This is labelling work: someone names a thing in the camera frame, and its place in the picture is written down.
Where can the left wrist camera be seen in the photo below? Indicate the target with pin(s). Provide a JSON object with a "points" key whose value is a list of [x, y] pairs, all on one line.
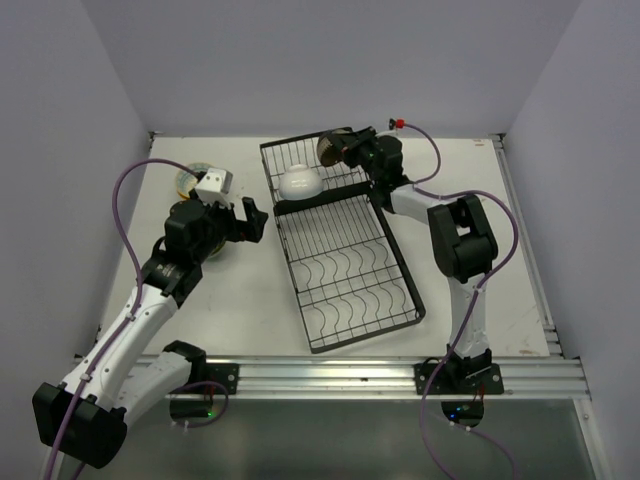
{"points": [[214, 187]]}

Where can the dark patterned bowl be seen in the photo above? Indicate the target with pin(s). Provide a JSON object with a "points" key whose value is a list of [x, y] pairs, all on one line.
{"points": [[327, 152]]}

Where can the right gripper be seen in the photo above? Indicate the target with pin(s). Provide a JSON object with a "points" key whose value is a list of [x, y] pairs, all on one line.
{"points": [[350, 148]]}

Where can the lime yellow bowl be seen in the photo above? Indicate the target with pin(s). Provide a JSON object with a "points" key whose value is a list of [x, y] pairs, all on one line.
{"points": [[216, 251]]}

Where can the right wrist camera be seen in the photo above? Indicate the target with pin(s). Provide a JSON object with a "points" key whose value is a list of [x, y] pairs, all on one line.
{"points": [[395, 125]]}

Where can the black wire dish rack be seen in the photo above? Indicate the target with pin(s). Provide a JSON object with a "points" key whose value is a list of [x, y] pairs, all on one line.
{"points": [[349, 275]]}

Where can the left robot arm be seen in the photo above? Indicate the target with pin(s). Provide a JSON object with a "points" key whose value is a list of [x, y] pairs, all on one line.
{"points": [[88, 414]]}

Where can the aluminium mounting rail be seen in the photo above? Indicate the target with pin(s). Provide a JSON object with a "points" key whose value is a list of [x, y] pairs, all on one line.
{"points": [[394, 378]]}

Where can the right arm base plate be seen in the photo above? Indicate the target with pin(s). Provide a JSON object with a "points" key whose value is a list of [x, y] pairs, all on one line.
{"points": [[458, 376]]}

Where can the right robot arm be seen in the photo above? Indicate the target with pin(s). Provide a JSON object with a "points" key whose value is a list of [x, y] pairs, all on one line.
{"points": [[463, 244]]}

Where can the white ceramic bowl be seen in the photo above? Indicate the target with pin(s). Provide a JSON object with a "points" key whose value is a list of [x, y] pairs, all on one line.
{"points": [[300, 182]]}

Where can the white bowl yellow sun dots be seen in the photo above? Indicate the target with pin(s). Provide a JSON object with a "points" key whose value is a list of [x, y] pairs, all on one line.
{"points": [[184, 182]]}

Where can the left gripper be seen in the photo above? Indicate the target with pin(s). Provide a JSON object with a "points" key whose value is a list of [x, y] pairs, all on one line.
{"points": [[250, 229]]}

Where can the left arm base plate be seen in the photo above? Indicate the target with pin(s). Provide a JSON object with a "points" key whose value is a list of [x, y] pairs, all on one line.
{"points": [[226, 374]]}

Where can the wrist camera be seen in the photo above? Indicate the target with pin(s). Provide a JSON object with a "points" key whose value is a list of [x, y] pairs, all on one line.
{"points": [[214, 187], [395, 125]]}

